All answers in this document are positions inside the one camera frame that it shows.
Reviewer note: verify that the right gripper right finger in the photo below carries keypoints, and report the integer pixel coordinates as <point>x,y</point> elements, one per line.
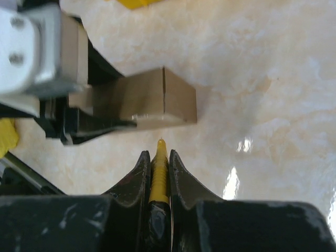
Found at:
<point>202,221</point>

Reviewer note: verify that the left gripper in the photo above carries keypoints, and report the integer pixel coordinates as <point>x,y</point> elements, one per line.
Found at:
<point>52,118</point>

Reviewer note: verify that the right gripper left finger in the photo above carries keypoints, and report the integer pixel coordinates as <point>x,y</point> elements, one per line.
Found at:
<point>111,221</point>

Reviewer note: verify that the yellow utility knife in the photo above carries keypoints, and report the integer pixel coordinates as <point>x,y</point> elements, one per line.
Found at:
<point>158,227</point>

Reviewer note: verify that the brown cardboard express box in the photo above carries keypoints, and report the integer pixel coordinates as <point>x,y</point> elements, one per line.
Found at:
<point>154,99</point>

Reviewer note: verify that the yellow mesh bag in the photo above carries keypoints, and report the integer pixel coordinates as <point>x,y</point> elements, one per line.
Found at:
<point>9,137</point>

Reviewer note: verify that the yellow plastic tray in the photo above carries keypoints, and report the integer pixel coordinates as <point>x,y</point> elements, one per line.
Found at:
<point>135,4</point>

